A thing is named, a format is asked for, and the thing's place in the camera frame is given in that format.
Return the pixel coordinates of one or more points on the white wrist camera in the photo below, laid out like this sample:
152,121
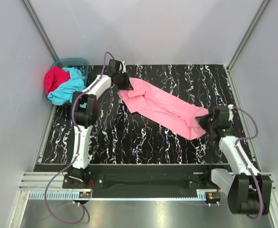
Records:
122,67
230,110

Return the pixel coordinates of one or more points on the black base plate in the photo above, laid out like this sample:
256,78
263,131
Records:
148,181

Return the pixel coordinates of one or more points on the right corner aluminium post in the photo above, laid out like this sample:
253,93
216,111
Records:
257,17

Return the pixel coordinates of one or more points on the corner aluminium post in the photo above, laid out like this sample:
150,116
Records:
257,17
38,25

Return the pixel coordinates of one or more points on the red t shirt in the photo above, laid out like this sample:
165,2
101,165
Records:
54,78

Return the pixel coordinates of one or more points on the pink t shirt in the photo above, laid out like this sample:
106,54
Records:
163,108

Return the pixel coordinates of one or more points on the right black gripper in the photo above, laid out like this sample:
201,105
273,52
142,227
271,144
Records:
201,121

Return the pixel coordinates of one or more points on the aluminium frame rail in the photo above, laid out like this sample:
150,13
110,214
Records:
40,180

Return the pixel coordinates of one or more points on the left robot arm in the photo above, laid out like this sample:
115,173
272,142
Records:
84,114

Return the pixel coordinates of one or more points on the cyan t shirt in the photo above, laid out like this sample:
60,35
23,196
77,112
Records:
64,93

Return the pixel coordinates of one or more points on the teal plastic basket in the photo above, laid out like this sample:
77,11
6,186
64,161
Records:
79,63

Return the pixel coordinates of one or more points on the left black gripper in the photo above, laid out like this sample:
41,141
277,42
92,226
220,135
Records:
127,85

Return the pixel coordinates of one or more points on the left corner aluminium post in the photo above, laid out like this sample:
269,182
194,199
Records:
38,25

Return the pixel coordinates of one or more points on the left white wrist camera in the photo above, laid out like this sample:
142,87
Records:
122,67

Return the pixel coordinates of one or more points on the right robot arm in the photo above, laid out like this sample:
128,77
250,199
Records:
248,190

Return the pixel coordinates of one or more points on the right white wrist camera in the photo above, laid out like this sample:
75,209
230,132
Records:
230,110

